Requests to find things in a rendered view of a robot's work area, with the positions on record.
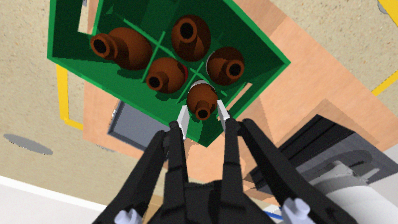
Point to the green plastic crate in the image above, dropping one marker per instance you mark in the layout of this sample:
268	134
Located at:
71	49

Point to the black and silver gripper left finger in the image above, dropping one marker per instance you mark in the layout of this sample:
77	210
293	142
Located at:
132	201

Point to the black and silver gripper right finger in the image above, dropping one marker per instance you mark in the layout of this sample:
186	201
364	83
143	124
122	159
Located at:
300	201

